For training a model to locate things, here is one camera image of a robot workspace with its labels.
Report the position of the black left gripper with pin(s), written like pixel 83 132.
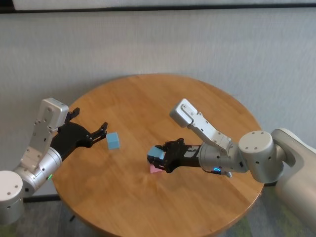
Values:
pixel 70 138

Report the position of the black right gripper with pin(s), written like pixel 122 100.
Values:
pixel 182 155

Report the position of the blue cube block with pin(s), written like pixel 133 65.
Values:
pixel 155 151
pixel 113 141

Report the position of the pink cube block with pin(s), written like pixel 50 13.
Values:
pixel 154 169

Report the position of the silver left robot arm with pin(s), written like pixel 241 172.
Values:
pixel 37 170

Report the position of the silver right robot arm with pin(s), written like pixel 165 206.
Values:
pixel 256 155

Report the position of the black table leg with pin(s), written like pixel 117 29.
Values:
pixel 72 218

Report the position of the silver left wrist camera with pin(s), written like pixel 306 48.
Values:
pixel 49 118

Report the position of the black wall trim strip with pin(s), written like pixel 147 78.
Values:
pixel 158 8

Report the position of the white foam wall panel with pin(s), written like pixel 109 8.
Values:
pixel 158 3

